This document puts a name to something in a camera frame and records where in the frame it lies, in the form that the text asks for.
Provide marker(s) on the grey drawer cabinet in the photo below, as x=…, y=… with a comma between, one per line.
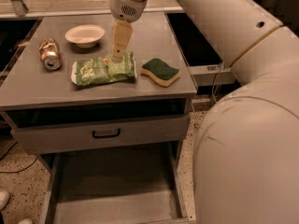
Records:
x=33, y=96

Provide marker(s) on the white paper bowl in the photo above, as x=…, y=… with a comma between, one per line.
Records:
x=85, y=36

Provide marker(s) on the grey top drawer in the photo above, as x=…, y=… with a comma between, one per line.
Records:
x=78, y=136

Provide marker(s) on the green and yellow sponge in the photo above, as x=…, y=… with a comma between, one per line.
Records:
x=160, y=72

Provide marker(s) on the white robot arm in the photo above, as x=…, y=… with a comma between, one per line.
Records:
x=246, y=153

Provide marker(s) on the grey metal bracket box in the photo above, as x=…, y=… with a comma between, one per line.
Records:
x=209, y=75

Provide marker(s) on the black drawer handle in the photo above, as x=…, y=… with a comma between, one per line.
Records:
x=104, y=134

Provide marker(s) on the grey metal frame rail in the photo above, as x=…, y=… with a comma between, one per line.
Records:
x=62, y=6

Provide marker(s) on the crushed gold soda can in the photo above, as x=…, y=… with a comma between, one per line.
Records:
x=50, y=54

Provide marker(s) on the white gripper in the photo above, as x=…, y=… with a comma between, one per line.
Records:
x=125, y=7

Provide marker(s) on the open grey middle drawer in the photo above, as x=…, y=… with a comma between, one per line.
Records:
x=117, y=185

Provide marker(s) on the white shoe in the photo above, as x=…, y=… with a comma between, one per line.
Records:
x=4, y=198
x=26, y=221

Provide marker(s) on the green jalapeno chip bag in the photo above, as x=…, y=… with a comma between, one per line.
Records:
x=102, y=70

